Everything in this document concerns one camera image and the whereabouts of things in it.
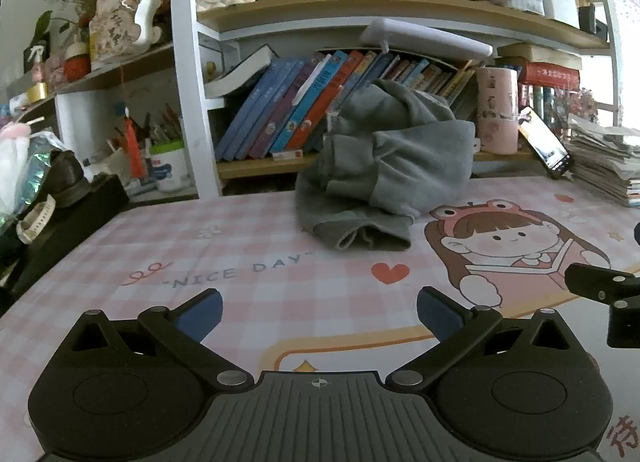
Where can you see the white wristwatch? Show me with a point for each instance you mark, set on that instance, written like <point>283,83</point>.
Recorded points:
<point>36,222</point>

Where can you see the iridescent plastic bag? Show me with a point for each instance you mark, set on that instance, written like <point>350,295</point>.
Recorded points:
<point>42,161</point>

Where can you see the gold tape roll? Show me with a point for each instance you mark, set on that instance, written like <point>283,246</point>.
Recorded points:
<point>36,92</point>

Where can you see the floral ceramic teapot ornament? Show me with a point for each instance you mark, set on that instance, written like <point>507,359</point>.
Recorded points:
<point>122,21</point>

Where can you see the black smartphone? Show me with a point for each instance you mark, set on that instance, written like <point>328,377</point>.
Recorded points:
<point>545,141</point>

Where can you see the bundle of pens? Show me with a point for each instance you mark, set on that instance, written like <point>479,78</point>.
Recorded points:
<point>160,126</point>

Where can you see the white wooden bookshelf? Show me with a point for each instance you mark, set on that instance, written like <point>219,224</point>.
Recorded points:
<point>185,66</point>

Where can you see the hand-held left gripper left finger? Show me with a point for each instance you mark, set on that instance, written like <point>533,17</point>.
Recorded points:
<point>202,314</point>

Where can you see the white jar green rim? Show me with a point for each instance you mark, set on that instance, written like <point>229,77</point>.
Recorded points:
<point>167,169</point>

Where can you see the thick red book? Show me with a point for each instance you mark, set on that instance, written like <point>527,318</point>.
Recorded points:
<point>550,75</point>

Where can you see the row of leaning colourful books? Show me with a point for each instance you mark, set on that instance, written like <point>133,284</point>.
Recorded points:
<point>280,106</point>

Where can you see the stack of papers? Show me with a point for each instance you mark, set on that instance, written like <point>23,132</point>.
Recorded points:
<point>605,161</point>

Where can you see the pink spray bottle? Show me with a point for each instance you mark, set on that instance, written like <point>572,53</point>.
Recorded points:
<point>39,64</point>

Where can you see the white flat desk lamp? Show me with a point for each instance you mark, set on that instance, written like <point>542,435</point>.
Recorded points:
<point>425,36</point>

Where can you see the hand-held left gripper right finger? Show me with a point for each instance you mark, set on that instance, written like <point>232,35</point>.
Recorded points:
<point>440,314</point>

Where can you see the small red white box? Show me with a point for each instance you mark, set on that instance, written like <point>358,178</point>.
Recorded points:
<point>287,154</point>

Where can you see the white storage box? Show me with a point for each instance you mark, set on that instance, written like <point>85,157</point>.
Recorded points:
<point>557,1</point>

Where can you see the red bottle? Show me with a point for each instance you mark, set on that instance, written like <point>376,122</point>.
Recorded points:
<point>134,151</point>

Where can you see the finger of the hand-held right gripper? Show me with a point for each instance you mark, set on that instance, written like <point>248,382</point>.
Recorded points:
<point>600,282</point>

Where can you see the pink printed cup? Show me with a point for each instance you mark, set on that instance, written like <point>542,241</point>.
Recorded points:
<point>495,111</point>

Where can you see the pink checked cartoon desk mat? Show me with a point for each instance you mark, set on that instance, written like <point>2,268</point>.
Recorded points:
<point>300,282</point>

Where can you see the row of floral notebooks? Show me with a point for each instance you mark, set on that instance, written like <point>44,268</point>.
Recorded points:
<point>560,106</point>

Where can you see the red jar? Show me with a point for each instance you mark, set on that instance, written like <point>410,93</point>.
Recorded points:
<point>76,66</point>

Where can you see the grey sweater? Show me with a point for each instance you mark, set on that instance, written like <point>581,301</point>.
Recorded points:
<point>390,166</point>

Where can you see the dark olive pouch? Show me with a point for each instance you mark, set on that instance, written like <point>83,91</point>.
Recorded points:
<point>65,176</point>

